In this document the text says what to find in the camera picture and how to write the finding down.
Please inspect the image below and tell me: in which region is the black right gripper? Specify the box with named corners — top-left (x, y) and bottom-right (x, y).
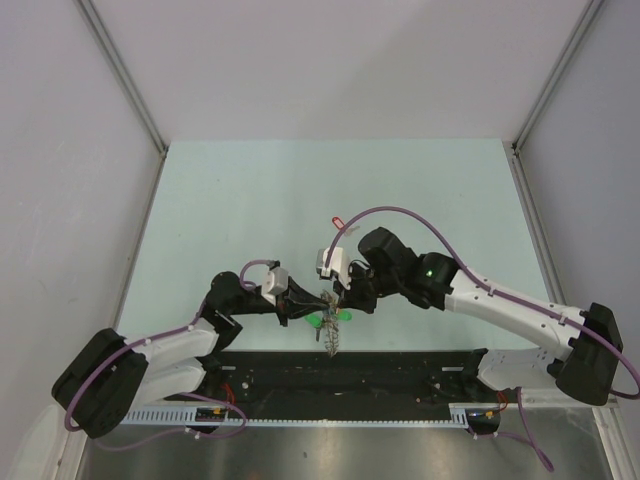
top-left (333, 262), bottom-right (401, 315)

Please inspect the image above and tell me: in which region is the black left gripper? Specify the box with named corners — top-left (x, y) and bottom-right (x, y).
top-left (228, 275), bottom-right (328, 326)

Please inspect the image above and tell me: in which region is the large keyring with many rings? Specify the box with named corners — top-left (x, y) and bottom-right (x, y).
top-left (304, 290), bottom-right (352, 357)

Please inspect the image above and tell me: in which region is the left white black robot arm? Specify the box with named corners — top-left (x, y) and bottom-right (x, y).
top-left (52, 267), bottom-right (330, 439)

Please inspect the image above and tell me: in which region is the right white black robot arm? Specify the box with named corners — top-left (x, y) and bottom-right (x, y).
top-left (316, 227), bottom-right (623, 406)

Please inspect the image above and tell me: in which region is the key with red tag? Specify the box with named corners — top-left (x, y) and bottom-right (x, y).
top-left (331, 216), bottom-right (360, 236)

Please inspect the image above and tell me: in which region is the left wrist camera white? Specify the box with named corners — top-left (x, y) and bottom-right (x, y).
top-left (261, 267), bottom-right (289, 306)

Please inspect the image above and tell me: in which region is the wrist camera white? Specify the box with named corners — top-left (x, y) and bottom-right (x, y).
top-left (316, 247), bottom-right (351, 290)
top-left (261, 267), bottom-right (289, 306)

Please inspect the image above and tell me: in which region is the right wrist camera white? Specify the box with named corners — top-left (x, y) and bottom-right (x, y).
top-left (316, 247), bottom-right (351, 290)

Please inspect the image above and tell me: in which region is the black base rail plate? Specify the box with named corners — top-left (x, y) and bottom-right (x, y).
top-left (189, 348), bottom-right (521, 407)

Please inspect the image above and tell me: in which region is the slotted cable duct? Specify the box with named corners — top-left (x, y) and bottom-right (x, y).
top-left (122, 400), bottom-right (497, 427)

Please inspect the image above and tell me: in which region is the aluminium frame post right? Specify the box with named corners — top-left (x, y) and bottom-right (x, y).
top-left (509, 0), bottom-right (609, 151)

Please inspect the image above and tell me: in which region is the aluminium frame post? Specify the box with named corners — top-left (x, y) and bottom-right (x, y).
top-left (509, 0), bottom-right (609, 151)
top-left (74, 0), bottom-right (169, 154)

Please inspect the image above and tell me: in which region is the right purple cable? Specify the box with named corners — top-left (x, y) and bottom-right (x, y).
top-left (324, 205), bottom-right (640, 472)

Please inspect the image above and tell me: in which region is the aluminium frame post left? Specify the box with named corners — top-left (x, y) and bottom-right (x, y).
top-left (74, 0), bottom-right (169, 154)

